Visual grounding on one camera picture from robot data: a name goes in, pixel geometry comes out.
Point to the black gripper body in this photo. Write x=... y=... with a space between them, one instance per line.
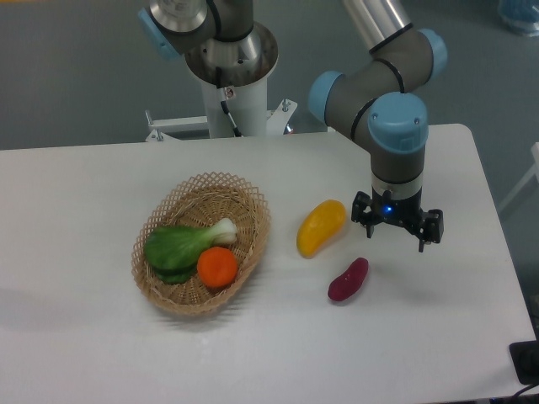
x=405 y=213

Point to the purple sweet potato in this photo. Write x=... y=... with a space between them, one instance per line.
x=349 y=282

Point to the yellow mango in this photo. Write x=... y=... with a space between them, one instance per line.
x=321 y=224

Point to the woven wicker basket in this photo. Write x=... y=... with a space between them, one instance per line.
x=202 y=201

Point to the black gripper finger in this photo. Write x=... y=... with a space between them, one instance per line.
x=362 y=213
x=430 y=228

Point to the black power adapter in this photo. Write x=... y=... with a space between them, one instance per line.
x=525 y=360

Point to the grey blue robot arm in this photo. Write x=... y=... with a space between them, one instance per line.
x=232 y=56

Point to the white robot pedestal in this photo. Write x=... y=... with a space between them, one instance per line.
x=229 y=112

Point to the orange fruit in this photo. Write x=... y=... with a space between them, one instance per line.
x=217 y=267

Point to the blue object top right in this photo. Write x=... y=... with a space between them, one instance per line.
x=521 y=16

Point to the green bok choy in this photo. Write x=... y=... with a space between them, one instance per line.
x=173 y=251

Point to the white frame at right edge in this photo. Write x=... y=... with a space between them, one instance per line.
x=526 y=184

